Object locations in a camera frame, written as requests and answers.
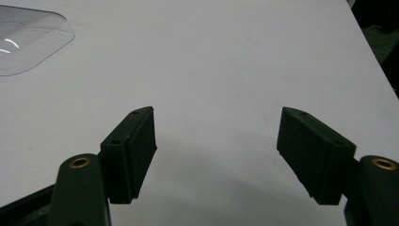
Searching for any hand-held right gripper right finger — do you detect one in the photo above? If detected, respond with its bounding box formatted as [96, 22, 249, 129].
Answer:
[276, 105, 399, 226]

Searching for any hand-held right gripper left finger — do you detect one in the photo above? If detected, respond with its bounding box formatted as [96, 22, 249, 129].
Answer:
[46, 105, 158, 226]

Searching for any clear plastic container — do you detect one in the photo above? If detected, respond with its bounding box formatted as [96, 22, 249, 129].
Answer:
[0, 5, 76, 77]

